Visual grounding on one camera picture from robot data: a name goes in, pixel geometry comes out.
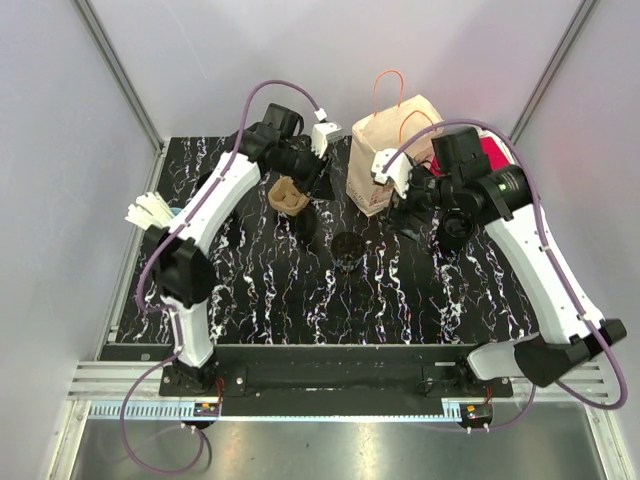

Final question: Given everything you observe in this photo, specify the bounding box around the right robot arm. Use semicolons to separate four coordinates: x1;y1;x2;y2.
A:
370;119;627;397

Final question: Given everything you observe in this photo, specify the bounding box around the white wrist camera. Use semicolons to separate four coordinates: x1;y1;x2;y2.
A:
310;108;344;158
370;148;412;199

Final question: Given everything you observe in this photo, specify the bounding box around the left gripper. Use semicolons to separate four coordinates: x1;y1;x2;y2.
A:
277;143;337;203

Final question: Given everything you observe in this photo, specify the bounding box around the aluminium frame rail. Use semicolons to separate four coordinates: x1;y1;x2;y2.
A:
48;362;639;479

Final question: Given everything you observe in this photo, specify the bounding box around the black marble pattern mat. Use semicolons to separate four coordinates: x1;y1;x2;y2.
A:
102;134;565;347

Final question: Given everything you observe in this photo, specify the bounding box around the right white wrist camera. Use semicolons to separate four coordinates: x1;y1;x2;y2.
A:
370;148;412;199

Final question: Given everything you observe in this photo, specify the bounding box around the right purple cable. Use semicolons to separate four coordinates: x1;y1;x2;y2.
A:
379;118;629;432

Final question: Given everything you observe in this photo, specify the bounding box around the black coffee cup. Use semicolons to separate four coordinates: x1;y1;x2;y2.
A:
196;171;213;192
436;210;479;251
330;231;365;273

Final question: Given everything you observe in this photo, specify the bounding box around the lower brown pulp cup carrier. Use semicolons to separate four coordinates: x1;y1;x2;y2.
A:
268;176;310;217

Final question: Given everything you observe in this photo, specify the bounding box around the purple cable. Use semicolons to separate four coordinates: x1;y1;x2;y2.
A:
119;79;329;474
379;118;629;432

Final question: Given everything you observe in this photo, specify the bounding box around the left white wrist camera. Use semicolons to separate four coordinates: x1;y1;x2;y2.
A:
310;108;344;158

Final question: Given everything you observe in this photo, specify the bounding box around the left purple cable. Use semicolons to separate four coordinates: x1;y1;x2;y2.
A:
119;79;329;474

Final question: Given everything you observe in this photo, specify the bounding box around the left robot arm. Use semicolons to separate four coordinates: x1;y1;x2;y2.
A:
126;104;342;396

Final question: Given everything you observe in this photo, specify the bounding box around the beige paper takeout bag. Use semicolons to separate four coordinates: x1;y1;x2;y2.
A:
346;69;443;217

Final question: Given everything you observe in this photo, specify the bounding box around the red cloth napkin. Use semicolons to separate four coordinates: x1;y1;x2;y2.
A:
430;138;514;174

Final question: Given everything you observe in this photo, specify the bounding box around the white wooden stirrer bundle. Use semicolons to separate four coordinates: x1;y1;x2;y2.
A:
125;192;175;230

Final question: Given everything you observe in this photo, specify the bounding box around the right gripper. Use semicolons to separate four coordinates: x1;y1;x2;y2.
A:
380;159;461;242

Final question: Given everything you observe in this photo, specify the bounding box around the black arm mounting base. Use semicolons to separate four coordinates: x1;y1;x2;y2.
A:
159;345;513;399

